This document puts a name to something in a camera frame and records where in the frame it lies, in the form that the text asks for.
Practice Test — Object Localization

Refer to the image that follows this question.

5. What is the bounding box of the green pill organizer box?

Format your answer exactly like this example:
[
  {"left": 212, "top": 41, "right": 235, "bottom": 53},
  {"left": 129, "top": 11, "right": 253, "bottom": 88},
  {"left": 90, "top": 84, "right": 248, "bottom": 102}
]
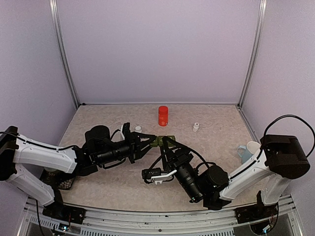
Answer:
[{"left": 150, "top": 135, "right": 176, "bottom": 148}]

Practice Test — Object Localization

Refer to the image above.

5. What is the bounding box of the black square tray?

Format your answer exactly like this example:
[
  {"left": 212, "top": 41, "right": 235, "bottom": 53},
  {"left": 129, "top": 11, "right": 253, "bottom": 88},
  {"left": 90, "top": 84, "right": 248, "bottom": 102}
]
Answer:
[{"left": 40, "top": 170, "right": 76, "bottom": 190}]

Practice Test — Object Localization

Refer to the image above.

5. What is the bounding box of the light blue mug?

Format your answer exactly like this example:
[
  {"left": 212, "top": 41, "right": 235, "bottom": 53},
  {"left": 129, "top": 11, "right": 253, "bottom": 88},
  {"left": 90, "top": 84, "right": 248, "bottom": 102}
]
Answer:
[{"left": 237, "top": 141, "right": 261, "bottom": 164}]

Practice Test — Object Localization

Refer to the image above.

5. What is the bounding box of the small white pill bottle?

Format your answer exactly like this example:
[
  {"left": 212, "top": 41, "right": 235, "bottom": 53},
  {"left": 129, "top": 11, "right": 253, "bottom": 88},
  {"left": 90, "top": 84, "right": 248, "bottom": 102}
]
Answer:
[{"left": 135, "top": 126, "right": 142, "bottom": 133}]

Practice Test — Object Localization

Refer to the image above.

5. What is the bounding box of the front aluminium rail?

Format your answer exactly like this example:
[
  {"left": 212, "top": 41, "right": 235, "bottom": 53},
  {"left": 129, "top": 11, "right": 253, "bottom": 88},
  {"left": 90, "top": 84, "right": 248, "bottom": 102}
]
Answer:
[{"left": 21, "top": 197, "right": 303, "bottom": 236}]

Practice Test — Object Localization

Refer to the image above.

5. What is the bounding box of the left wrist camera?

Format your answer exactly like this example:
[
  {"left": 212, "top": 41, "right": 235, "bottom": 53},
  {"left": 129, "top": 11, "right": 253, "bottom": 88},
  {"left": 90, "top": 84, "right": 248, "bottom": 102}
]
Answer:
[{"left": 119, "top": 122, "right": 130, "bottom": 144}]

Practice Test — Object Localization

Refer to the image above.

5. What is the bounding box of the red cylindrical can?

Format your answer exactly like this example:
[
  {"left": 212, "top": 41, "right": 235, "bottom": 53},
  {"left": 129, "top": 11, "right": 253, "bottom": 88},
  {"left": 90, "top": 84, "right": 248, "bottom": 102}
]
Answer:
[{"left": 158, "top": 106, "right": 168, "bottom": 126}]

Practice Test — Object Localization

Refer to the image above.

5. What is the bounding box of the aluminium frame post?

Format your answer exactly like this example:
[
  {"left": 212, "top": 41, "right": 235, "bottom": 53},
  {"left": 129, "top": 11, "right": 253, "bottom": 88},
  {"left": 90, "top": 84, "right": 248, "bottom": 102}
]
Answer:
[
  {"left": 49, "top": 0, "right": 80, "bottom": 110},
  {"left": 238, "top": 0, "right": 267, "bottom": 110}
]

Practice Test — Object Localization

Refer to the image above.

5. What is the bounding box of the left aluminium frame post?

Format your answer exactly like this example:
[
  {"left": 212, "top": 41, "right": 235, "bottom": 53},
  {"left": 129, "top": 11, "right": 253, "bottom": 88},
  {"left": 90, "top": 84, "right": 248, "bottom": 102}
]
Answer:
[{"left": 49, "top": 0, "right": 80, "bottom": 110}]

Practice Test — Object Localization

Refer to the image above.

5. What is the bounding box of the right aluminium frame post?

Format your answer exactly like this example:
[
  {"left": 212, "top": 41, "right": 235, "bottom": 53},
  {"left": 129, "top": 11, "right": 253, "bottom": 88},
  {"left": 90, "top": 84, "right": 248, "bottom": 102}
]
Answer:
[{"left": 238, "top": 0, "right": 267, "bottom": 110}]

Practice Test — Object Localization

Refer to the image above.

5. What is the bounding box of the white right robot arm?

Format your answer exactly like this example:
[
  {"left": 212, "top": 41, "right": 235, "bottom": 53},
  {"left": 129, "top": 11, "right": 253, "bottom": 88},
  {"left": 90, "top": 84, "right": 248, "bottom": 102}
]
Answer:
[{"left": 149, "top": 135, "right": 310, "bottom": 218}]

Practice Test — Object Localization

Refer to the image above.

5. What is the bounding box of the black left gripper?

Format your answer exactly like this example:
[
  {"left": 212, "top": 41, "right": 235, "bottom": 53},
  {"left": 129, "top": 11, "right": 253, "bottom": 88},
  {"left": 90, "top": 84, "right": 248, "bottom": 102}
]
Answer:
[{"left": 96, "top": 130, "right": 157, "bottom": 166}]

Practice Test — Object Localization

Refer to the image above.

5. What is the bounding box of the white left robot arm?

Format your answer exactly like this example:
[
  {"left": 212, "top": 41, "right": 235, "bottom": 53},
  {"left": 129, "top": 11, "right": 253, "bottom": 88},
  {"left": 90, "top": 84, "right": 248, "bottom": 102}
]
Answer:
[{"left": 0, "top": 122, "right": 157, "bottom": 219}]

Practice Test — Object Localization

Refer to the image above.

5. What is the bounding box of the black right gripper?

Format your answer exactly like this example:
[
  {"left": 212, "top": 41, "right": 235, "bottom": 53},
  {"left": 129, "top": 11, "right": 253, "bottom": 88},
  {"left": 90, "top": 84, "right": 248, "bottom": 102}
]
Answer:
[{"left": 159, "top": 136, "right": 203, "bottom": 203}]

